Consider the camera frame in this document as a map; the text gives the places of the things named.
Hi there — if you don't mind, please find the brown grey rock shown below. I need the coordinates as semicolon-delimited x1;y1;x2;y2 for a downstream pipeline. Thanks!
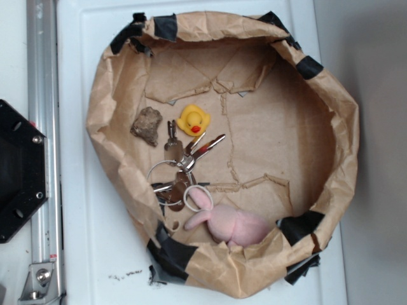
130;107;163;147

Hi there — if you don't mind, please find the brown paper bag bin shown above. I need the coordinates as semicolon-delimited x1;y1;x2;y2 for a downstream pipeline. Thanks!
86;11;359;298

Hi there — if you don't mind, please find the yellow rubber duck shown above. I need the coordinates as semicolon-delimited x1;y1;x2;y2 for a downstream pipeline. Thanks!
176;104;210;137

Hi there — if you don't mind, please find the silver key bunch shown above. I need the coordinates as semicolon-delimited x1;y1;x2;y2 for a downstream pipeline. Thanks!
152;120;226;208

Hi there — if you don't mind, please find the brown leather key fob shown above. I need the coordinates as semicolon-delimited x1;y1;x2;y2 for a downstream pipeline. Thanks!
165;170;196;212

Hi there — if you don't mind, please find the pink plush bunny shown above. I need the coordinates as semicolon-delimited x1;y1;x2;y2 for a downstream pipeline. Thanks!
183;185;272;247

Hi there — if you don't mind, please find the white tray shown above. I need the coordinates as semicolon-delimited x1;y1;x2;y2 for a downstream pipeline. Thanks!
55;0;349;305

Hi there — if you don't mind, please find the aluminium extrusion rail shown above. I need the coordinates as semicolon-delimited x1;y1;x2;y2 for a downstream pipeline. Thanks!
27;1;64;283

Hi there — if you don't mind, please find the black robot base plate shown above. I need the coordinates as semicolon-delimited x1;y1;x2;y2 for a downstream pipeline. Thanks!
1;100;48;244

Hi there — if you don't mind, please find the metal corner bracket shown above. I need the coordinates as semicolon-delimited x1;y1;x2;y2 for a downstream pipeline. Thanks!
18;262;64;304

